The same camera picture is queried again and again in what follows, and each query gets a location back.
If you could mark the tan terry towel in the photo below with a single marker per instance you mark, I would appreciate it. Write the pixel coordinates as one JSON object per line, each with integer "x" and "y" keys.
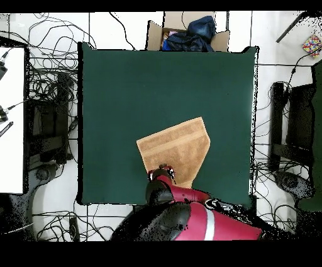
{"x": 176, "y": 146}

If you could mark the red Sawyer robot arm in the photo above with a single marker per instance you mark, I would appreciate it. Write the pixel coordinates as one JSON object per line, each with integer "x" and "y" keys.
{"x": 216, "y": 224}

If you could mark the multicoloured patterned item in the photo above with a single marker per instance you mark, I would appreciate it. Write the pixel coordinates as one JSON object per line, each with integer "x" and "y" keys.
{"x": 312, "y": 45}

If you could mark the dark green table cloth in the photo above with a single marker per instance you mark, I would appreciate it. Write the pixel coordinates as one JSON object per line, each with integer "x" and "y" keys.
{"x": 125, "y": 100}

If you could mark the black power strip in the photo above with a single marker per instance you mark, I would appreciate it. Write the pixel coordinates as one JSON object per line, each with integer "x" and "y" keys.
{"x": 74, "y": 228}

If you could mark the black round stand foot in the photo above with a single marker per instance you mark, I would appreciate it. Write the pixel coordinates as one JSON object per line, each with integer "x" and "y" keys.
{"x": 42, "y": 174}
{"x": 289, "y": 181}

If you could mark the brown cardboard box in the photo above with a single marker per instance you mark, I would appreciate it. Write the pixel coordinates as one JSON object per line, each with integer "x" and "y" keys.
{"x": 154, "y": 37}

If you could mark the white side table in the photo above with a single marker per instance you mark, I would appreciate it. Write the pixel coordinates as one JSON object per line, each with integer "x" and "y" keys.
{"x": 12, "y": 151}

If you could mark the dark blue clothing pile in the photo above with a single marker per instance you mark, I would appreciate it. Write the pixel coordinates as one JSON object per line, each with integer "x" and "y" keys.
{"x": 198, "y": 32}

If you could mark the black slotted strip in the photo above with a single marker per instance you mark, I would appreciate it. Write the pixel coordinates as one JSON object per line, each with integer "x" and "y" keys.
{"x": 6, "y": 129}

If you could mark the green cloth side table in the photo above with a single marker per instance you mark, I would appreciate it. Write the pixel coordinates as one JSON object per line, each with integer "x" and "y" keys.
{"x": 318, "y": 126}

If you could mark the thin black rod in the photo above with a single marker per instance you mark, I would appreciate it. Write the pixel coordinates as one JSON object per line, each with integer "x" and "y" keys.
{"x": 289, "y": 29}

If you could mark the black equipment frame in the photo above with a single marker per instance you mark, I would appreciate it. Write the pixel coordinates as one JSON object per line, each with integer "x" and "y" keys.
{"x": 47, "y": 118}

